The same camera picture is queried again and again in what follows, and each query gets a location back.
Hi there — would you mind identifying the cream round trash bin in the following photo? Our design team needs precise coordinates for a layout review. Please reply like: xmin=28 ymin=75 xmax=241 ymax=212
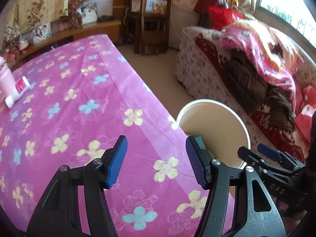
xmin=176 ymin=99 xmax=251 ymax=169

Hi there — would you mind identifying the red bag on sofa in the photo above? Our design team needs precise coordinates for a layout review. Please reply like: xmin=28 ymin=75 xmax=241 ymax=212
xmin=295 ymin=84 xmax=315 ymax=142

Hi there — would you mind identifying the dark brown jacket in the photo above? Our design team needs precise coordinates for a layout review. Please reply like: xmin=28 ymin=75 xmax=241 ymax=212
xmin=223 ymin=49 xmax=295 ymax=133

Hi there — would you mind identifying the pink patterned blanket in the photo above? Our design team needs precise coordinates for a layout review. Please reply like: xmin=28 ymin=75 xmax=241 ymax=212
xmin=218 ymin=19 xmax=304 ymax=113

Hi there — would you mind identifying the floral covered sofa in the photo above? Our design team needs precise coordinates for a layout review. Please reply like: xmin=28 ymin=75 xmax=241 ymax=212
xmin=175 ymin=26 xmax=310 ymax=162

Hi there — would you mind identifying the pink floral tablecloth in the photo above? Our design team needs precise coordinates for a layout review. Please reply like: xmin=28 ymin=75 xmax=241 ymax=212
xmin=1 ymin=34 xmax=208 ymax=236

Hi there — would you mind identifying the white red labelled bottle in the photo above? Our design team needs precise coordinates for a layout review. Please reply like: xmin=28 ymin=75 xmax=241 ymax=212
xmin=5 ymin=76 xmax=30 ymax=109

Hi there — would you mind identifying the pink thermos bottle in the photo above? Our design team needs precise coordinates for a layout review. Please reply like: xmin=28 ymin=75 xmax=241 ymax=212
xmin=0 ymin=57 xmax=16 ymax=98

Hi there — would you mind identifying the red plastic bag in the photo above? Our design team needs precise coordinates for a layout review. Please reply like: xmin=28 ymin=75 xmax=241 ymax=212
xmin=208 ymin=6 xmax=243 ymax=30

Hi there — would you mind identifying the framed family photo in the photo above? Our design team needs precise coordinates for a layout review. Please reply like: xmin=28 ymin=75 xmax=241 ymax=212
xmin=32 ymin=23 xmax=51 ymax=45

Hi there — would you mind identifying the picture on chair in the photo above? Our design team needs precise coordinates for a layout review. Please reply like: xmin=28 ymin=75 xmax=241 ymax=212
xmin=146 ymin=0 xmax=168 ymax=14

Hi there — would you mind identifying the wooden chair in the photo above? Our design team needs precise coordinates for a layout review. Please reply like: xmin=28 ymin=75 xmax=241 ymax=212
xmin=123 ymin=0 xmax=172 ymax=55

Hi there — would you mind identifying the wooden low cabinet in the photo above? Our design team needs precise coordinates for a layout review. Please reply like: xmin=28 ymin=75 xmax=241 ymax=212
xmin=15 ymin=19 xmax=121 ymax=63

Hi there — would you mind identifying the yellow floral hanging cloth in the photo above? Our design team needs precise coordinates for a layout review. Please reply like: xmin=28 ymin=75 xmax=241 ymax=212
xmin=6 ymin=0 xmax=85 ymax=33

